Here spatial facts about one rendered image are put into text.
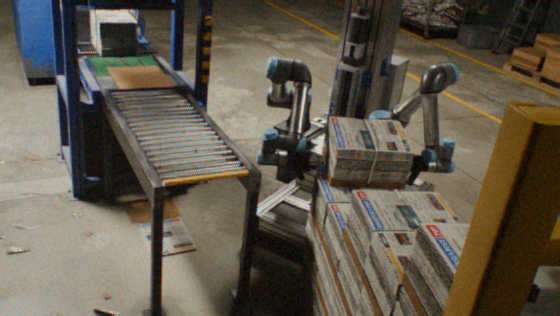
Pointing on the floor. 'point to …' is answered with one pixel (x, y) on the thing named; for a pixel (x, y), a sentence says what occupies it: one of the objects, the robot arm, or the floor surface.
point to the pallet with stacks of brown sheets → (538, 60)
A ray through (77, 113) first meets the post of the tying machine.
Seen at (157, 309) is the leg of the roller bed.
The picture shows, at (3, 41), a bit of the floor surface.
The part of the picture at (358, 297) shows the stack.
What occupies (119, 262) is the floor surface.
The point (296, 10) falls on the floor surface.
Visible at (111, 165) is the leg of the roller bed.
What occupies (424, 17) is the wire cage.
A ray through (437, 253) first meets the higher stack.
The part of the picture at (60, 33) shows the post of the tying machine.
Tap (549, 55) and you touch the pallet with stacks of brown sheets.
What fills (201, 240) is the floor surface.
